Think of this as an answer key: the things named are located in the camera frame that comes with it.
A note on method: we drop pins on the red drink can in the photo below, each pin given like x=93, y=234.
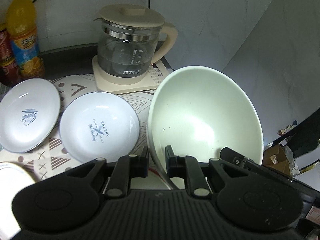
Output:
x=10, y=74

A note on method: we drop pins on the beige kettle heating base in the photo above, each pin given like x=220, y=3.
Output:
x=150, y=80

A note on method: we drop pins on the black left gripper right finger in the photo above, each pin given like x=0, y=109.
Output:
x=188, y=169

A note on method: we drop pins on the white plate Sweet print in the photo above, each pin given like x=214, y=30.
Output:
x=29, y=112

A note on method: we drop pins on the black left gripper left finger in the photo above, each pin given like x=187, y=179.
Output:
x=126, y=168

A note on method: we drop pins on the glass kettle with beige lid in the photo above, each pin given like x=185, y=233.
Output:
x=133, y=37

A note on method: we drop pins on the large white bowl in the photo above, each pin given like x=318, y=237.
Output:
x=198, y=111

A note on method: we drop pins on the patterned cloth table mat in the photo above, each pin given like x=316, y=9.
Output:
x=50, y=157

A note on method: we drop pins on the white plate with flower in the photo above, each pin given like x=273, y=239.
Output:
x=13, y=180

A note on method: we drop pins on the white plate Bakery print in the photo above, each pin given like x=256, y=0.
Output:
x=99, y=125

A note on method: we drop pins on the orange juice bottle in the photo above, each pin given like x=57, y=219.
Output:
x=22, y=29

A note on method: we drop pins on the cardboard box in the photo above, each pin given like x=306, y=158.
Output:
x=275, y=158

